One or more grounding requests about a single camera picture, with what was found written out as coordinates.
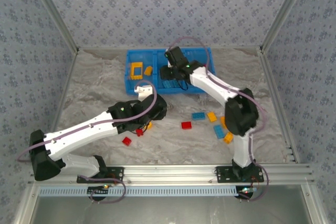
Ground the aluminium frame bar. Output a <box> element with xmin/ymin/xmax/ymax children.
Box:
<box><xmin>300</xmin><ymin>185</ymin><xmax>328</xmax><ymax>224</ymax></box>
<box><xmin>13</xmin><ymin>185</ymin><xmax>40</xmax><ymax>224</ymax></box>

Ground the blue plastic bin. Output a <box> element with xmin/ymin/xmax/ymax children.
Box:
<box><xmin>183</xmin><ymin>47</ymin><xmax>216</xmax><ymax>94</ymax></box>
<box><xmin>123</xmin><ymin>49</ymin><xmax>158</xmax><ymax>95</ymax></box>
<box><xmin>153</xmin><ymin>49</ymin><xmax>187</xmax><ymax>95</ymax></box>

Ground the grey metal panel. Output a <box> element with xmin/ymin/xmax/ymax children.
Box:
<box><xmin>30</xmin><ymin>195</ymin><xmax>313</xmax><ymax>224</ymax></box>

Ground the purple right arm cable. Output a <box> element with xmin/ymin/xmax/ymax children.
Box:
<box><xmin>166</xmin><ymin>36</ymin><xmax>270</xmax><ymax>201</ymax></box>

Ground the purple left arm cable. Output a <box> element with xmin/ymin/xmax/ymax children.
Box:
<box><xmin>16</xmin><ymin>80</ymin><xmax>158</xmax><ymax>204</ymax></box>

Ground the aluminium table side rail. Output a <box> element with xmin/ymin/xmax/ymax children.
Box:
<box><xmin>48</xmin><ymin>48</ymin><xmax>79</xmax><ymax>141</ymax></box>
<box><xmin>258</xmin><ymin>47</ymin><xmax>300</xmax><ymax>164</ymax></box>

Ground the light blue slotted cable duct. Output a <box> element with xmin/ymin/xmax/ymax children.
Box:
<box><xmin>38</xmin><ymin>185</ymin><xmax>240</xmax><ymax>197</ymax></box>

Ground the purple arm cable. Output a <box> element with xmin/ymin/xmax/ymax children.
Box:
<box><xmin>166</xmin><ymin>36</ymin><xmax>270</xmax><ymax>201</ymax></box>
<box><xmin>16</xmin><ymin>80</ymin><xmax>158</xmax><ymax>204</ymax></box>

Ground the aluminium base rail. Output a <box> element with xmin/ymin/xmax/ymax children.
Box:
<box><xmin>28</xmin><ymin>165</ymin><xmax>314</xmax><ymax>186</ymax></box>

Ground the black electronics module with LED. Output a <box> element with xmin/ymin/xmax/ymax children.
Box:
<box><xmin>87</xmin><ymin>184</ymin><xmax>110</xmax><ymax>199</ymax></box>
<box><xmin>235</xmin><ymin>185</ymin><xmax>255</xmax><ymax>200</ymax></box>

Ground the aluminium corner post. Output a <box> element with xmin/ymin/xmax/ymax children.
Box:
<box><xmin>26</xmin><ymin>0</ymin><xmax>80</xmax><ymax>53</ymax></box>
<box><xmin>259</xmin><ymin>0</ymin><xmax>314</xmax><ymax>51</ymax></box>

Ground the yellow lego window frame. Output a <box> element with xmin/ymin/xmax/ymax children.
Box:
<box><xmin>130</xmin><ymin>61</ymin><xmax>144</xmax><ymax>81</ymax></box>

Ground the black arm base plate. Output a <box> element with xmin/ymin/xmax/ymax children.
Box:
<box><xmin>215</xmin><ymin>166</ymin><xmax>265</xmax><ymax>184</ymax></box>
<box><xmin>76</xmin><ymin>166</ymin><xmax>124</xmax><ymax>184</ymax></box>

